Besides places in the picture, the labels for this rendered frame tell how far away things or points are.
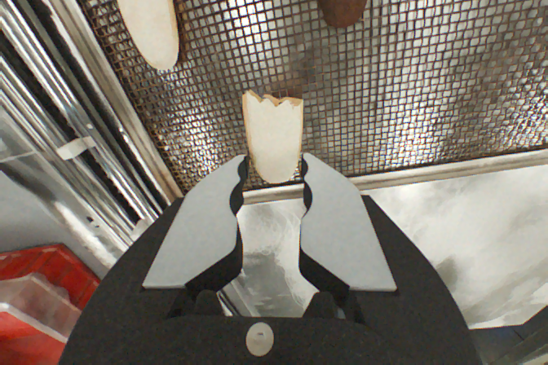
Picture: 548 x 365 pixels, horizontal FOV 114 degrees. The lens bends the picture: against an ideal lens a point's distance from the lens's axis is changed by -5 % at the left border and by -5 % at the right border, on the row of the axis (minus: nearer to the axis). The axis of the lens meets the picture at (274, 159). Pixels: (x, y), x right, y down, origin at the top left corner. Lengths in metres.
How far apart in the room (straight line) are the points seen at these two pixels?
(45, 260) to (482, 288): 0.74
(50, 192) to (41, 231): 0.16
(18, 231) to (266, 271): 0.41
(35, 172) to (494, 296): 0.74
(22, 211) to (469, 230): 0.64
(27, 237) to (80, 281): 0.11
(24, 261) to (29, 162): 0.23
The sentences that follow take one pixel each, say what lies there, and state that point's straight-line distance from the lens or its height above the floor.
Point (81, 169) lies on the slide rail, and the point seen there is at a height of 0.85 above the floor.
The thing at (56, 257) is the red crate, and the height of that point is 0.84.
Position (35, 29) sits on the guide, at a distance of 0.28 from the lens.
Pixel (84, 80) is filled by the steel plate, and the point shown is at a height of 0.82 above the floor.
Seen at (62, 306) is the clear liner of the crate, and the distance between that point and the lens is 0.50.
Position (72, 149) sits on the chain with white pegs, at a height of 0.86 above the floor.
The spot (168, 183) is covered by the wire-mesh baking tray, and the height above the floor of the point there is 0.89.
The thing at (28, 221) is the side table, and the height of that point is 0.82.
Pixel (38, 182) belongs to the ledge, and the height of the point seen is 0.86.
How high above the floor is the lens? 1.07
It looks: 59 degrees down
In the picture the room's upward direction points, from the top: 164 degrees clockwise
